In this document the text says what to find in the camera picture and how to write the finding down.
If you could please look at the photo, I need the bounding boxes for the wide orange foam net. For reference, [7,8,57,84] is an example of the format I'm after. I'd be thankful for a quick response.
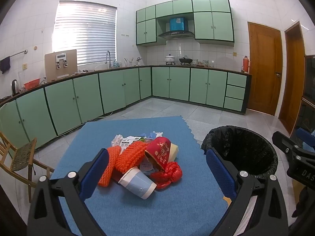
[115,141,154,174]

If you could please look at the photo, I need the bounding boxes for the green lower kitchen cabinets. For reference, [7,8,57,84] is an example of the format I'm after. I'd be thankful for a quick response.
[0,65,252,158]

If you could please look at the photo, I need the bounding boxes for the blue plastic film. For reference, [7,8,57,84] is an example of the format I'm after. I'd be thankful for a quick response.
[140,131,164,140]

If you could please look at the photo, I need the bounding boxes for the yellow sponge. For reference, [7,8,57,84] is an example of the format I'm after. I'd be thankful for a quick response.
[169,143,180,163]

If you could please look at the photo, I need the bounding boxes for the red paper bowl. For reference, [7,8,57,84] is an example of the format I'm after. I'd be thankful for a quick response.
[144,137,173,172]

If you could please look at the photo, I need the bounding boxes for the dark hanging towel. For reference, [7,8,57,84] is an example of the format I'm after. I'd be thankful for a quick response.
[0,56,11,74]

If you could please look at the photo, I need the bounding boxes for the red plastic basin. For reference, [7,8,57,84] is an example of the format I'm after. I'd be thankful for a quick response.
[23,79,41,90]

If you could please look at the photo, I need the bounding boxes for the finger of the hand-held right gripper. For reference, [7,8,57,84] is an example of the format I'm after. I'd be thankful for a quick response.
[296,127,315,151]
[272,131,315,168]

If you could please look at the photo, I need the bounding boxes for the electric kettle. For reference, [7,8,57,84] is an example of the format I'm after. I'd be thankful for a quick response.
[10,79,20,95]

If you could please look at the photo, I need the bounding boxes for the wooden chair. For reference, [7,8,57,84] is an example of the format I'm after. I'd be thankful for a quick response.
[0,130,55,195]

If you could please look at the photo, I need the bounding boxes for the plain wooden door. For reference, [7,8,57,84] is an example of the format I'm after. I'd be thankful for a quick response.
[278,21,309,136]

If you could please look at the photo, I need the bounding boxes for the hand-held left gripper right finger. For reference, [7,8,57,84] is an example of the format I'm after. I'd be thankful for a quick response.
[205,148,289,236]

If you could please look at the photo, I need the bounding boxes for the range hood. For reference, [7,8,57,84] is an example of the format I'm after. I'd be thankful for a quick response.
[158,31,195,40]

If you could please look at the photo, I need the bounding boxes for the green upper wall cabinets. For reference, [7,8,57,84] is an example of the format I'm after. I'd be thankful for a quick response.
[136,0,235,47]

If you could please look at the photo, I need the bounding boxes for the red plastic bag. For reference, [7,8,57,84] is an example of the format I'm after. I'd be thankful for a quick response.
[150,161,183,190]

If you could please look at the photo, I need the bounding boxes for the white window blind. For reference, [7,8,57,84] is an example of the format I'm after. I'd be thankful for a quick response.
[52,1,118,67]

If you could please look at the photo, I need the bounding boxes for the narrow orange foam net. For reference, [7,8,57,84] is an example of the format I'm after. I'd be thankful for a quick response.
[98,146,122,187]

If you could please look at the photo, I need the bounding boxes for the wooden door with handle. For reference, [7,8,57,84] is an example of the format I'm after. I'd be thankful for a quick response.
[247,22,283,116]

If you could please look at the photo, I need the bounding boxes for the blue and white paper cup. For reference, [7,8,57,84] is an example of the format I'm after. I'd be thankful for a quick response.
[118,166,157,200]

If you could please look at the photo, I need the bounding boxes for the white tissue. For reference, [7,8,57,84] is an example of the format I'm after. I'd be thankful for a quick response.
[111,134,125,148]

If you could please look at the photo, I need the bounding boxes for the blue scalloped table mat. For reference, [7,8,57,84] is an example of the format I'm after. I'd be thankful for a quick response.
[50,115,233,236]

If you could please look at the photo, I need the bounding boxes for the light blue wrapper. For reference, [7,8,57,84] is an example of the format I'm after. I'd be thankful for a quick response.
[139,159,158,175]

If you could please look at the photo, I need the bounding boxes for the white printed paper packet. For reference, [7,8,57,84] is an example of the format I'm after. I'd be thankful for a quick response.
[119,135,145,150]

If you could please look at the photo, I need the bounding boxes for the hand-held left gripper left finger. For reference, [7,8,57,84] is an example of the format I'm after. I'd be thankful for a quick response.
[27,148,110,236]

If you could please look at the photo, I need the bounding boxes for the bin with black bag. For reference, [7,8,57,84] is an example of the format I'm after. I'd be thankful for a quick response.
[200,125,278,180]

